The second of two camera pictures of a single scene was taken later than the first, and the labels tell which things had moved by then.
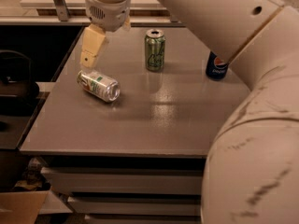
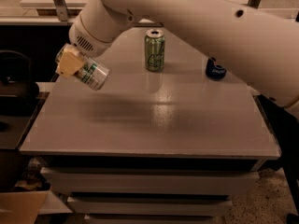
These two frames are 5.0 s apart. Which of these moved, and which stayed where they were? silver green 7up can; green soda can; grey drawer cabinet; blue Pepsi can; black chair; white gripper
Moved: white gripper; silver green 7up can
Stayed: grey drawer cabinet; blue Pepsi can; green soda can; black chair
